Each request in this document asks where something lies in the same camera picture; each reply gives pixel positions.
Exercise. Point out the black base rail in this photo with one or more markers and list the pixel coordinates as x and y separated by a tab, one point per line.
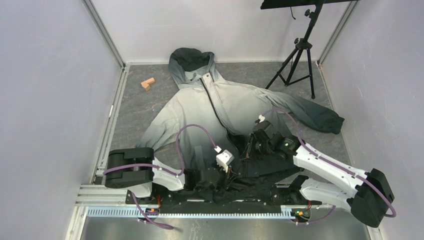
279	202

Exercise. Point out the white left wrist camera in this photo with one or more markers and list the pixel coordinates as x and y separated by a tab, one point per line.
223	158

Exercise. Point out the grey gradient hooded jacket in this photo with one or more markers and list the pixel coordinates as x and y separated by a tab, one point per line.
209	111

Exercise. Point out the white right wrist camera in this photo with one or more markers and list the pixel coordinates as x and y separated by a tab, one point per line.
261	118

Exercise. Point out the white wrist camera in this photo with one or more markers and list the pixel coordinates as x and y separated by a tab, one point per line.
223	158
261	118

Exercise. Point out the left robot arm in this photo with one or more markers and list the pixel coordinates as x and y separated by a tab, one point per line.
137	170

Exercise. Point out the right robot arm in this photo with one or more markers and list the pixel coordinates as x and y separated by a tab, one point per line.
367	195

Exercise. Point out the black panel on tripod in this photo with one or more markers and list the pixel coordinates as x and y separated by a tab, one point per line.
276	4

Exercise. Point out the orange wooden block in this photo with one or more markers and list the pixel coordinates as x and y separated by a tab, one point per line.
146	84

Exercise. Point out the black tripod stand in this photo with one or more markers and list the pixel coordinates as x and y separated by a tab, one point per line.
301	45

